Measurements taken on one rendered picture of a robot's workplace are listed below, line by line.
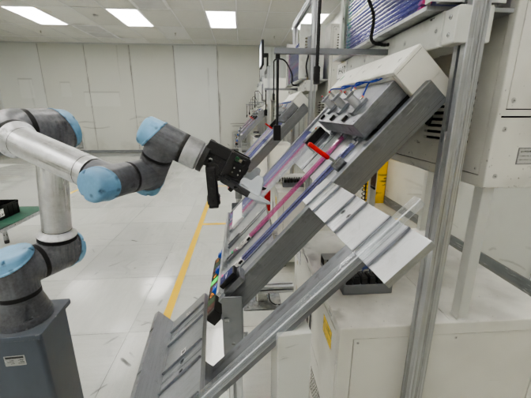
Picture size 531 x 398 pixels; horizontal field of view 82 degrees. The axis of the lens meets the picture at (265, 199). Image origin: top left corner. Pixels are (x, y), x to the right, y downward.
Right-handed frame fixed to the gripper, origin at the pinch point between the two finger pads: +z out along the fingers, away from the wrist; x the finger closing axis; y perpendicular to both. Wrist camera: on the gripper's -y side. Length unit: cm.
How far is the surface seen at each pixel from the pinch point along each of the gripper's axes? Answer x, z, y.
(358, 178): -9.9, 14.6, 15.9
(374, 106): -5.9, 10.6, 31.9
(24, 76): 871, -585, -175
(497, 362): -10, 82, -12
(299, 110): 135, 18, 36
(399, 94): -5.9, 14.4, 36.9
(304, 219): -9.9, 8.4, 1.4
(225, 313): -14.3, 1.4, -26.6
